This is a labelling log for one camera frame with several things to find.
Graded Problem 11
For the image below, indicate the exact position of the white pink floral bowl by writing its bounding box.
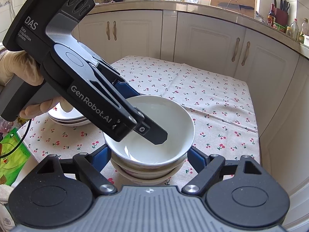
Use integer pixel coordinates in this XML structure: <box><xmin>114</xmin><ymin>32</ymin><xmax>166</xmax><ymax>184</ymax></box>
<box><xmin>111</xmin><ymin>153</ymin><xmax>186</xmax><ymax>180</ymax></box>

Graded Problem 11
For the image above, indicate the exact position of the white fruit plate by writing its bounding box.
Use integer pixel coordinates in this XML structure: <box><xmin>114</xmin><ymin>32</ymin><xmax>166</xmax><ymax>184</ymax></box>
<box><xmin>48</xmin><ymin>103</ymin><xmax>85</xmax><ymax>121</ymax></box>
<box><xmin>49</xmin><ymin>115</ymin><xmax>88</xmax><ymax>123</ymax></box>

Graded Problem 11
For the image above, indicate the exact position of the white plate with food stain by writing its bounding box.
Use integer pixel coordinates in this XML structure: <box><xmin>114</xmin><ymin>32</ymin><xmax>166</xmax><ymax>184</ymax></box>
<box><xmin>51</xmin><ymin>119</ymin><xmax>91</xmax><ymax>127</ymax></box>

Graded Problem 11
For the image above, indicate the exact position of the gloved left hand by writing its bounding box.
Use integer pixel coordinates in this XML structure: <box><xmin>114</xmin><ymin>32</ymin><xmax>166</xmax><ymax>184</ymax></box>
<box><xmin>1</xmin><ymin>46</ymin><xmax>73</xmax><ymax>121</ymax></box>

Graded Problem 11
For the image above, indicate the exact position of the green cardboard box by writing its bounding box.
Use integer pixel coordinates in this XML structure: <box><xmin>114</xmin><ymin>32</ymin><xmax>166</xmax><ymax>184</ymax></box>
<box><xmin>0</xmin><ymin>128</ymin><xmax>30</xmax><ymax>186</ymax></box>

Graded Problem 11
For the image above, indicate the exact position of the dark soy sauce bottle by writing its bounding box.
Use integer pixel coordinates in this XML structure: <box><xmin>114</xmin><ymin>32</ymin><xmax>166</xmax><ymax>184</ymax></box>
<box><xmin>267</xmin><ymin>3</ymin><xmax>275</xmax><ymax>27</ymax></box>

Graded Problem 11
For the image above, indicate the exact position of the clear oil bottle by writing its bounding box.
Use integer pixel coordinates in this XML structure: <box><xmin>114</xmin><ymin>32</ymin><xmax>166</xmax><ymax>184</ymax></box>
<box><xmin>290</xmin><ymin>18</ymin><xmax>299</xmax><ymax>40</ymax></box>

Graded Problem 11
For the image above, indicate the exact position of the red knife block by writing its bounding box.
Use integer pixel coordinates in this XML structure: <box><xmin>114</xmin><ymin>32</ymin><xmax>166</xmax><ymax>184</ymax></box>
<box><xmin>274</xmin><ymin>0</ymin><xmax>290</xmax><ymax>26</ymax></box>

